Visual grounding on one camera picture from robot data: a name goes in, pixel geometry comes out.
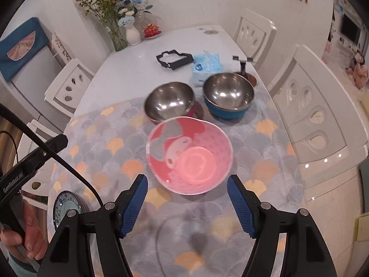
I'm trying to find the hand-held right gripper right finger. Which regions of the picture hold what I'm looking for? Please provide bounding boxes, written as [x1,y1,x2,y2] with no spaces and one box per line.
[227,175,338,277]

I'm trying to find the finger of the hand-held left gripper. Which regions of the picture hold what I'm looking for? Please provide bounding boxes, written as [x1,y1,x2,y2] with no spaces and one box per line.
[23,134,69,175]

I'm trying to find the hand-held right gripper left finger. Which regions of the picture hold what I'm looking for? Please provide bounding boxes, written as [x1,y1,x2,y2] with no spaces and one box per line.
[37,175,148,277]

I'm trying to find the blue floral plate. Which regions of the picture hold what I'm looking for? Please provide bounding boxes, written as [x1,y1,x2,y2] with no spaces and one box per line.
[53,190,87,230]

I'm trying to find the pink cartoon bowl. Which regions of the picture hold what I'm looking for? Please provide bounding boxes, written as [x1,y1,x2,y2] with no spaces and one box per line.
[146,116,233,196]

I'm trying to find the red steel bowl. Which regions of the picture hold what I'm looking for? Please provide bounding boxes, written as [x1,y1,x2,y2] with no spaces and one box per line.
[144,82,204,123]

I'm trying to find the blue steel bowl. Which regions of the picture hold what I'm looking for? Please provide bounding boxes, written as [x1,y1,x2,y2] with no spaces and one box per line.
[202,73,255,119]

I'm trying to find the person's left hand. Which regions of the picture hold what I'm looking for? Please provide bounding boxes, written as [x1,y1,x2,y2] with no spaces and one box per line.
[0,202,48,262]

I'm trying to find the white dining chair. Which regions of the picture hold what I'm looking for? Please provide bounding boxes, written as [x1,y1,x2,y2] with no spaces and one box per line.
[267,44,369,217]
[45,58,95,118]
[232,9,277,70]
[16,120,60,208]

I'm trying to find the fan-patterned tablecloth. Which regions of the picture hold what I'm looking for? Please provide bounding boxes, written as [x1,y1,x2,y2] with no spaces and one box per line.
[48,85,306,277]

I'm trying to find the white refrigerator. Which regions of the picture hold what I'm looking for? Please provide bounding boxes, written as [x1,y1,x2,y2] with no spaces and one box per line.
[0,17,75,139]

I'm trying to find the white board with stickers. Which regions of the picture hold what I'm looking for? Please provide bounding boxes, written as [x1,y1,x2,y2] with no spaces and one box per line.
[51,33,72,62]

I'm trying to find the blue cloth with pink fan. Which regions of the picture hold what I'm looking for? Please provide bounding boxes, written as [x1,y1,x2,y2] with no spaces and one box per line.
[0,17,49,83]

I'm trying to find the glass vase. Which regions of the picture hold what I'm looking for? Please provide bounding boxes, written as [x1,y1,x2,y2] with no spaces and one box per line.
[108,24,129,52]

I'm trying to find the white ceramic vase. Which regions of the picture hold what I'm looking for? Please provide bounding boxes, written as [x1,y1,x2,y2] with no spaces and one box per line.
[126,24,142,46]

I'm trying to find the blue and white artificial flowers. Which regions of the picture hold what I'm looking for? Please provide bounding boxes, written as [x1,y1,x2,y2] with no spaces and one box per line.
[114,0,153,26]

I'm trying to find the blue tissue pack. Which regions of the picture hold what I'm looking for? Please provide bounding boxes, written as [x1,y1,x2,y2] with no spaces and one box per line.
[192,52,224,85]

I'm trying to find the dried flower bunch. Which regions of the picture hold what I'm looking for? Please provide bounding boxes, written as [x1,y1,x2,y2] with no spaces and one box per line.
[75,0,119,29]

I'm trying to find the red lidded teacup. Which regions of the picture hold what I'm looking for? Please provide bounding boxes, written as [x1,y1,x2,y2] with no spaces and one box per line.
[143,23,162,39]

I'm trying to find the black plastic tray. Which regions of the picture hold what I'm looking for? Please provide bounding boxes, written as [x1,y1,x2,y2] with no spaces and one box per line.
[156,50,193,71]

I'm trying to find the pink doll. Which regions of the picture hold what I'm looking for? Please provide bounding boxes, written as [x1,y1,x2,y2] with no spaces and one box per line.
[346,49,369,90]

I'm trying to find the black cable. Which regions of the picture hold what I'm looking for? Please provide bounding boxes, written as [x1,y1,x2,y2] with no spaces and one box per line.
[0,131,18,162]
[0,103,104,207]

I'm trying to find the wall television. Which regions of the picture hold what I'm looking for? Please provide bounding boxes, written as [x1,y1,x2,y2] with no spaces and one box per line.
[341,14,362,43]

